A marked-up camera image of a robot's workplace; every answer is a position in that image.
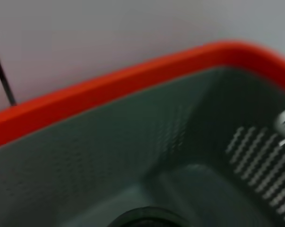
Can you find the glass teacup black sleeve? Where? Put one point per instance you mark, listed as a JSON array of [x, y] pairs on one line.
[[149, 218]]

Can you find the grey perforated plastic storage bin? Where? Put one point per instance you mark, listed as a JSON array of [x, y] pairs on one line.
[[109, 153]]

